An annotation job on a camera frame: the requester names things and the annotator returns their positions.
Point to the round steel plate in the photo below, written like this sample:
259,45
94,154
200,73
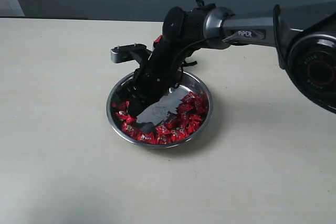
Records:
182,119

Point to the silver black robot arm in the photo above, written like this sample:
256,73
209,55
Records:
304,39

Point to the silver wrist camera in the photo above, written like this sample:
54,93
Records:
137,52

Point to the red wrapped candy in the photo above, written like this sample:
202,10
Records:
162,130
200,107
120,106
129,129
192,99
146,138

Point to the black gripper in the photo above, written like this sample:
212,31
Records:
154,78

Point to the small steel cup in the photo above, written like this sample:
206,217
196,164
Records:
156,44

